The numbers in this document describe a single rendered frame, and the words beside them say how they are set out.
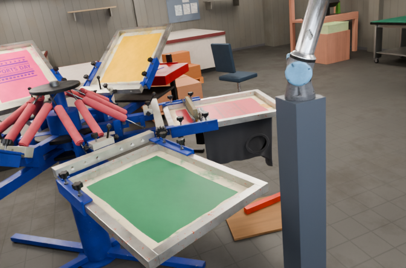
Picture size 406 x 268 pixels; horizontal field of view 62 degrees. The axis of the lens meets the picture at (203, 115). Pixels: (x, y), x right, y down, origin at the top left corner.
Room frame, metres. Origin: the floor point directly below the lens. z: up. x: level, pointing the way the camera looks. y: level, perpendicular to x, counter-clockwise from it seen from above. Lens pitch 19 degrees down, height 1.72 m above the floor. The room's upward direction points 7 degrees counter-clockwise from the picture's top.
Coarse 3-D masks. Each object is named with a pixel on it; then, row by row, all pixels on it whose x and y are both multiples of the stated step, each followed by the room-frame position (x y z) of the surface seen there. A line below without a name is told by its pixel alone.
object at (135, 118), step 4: (140, 112) 2.26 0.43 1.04; (152, 112) 2.23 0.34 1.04; (128, 116) 2.20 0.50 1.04; (132, 116) 2.20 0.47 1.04; (136, 116) 2.20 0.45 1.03; (140, 116) 2.21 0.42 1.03; (144, 116) 2.21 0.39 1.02; (148, 116) 2.22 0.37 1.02; (152, 116) 2.22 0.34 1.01; (132, 120) 2.20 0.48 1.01; (136, 120) 2.20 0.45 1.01; (144, 120) 2.21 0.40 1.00; (148, 120) 2.22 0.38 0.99
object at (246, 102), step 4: (236, 100) 2.55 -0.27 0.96; (240, 100) 2.54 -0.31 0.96; (244, 100) 2.53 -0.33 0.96; (248, 100) 2.51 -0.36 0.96; (252, 100) 2.50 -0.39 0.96; (212, 104) 2.52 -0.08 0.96; (216, 104) 2.51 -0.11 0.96; (220, 104) 2.49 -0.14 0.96; (244, 104) 2.42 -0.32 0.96; (248, 104) 2.41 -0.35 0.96; (252, 104) 2.40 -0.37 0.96; (256, 104) 2.38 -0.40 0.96; (204, 108) 2.45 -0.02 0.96; (208, 108) 2.44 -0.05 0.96; (212, 108) 2.43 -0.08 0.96; (176, 112) 2.43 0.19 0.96; (180, 112) 2.42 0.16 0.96; (184, 112) 2.41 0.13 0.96; (208, 112) 2.34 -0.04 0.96; (212, 112) 2.33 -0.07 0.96; (184, 116) 2.31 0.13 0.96; (188, 116) 2.30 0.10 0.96
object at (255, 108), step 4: (248, 108) 2.32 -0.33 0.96; (252, 108) 2.31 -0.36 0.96; (256, 108) 2.30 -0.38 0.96; (260, 108) 2.29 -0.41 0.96; (264, 108) 2.28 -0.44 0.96; (216, 112) 2.32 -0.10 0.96; (252, 112) 2.22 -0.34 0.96; (256, 112) 2.21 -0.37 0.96; (212, 116) 2.24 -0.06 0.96; (216, 116) 2.22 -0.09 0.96; (220, 116) 2.21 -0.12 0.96; (232, 116) 2.18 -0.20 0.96; (184, 120) 2.23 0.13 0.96; (188, 120) 2.22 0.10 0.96
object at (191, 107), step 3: (186, 99) 2.40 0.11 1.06; (189, 99) 2.38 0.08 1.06; (186, 102) 2.41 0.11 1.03; (189, 102) 2.30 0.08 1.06; (186, 105) 2.44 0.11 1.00; (189, 105) 2.26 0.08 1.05; (192, 105) 2.22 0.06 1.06; (189, 108) 2.28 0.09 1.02; (192, 108) 2.15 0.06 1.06; (195, 108) 2.14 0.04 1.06; (192, 111) 2.15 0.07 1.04; (195, 111) 2.12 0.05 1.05; (192, 114) 2.17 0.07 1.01; (195, 114) 2.12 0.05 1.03; (195, 117) 2.12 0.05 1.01
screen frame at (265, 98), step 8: (216, 96) 2.62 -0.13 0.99; (224, 96) 2.60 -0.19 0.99; (232, 96) 2.61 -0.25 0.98; (240, 96) 2.62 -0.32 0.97; (264, 96) 2.46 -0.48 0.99; (176, 104) 2.53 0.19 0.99; (272, 104) 2.28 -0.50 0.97; (168, 112) 2.35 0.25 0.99; (264, 112) 2.09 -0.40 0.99; (272, 112) 2.09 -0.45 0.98; (168, 120) 2.17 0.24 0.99; (224, 120) 2.04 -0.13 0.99; (232, 120) 2.04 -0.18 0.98; (240, 120) 2.05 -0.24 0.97; (248, 120) 2.06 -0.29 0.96
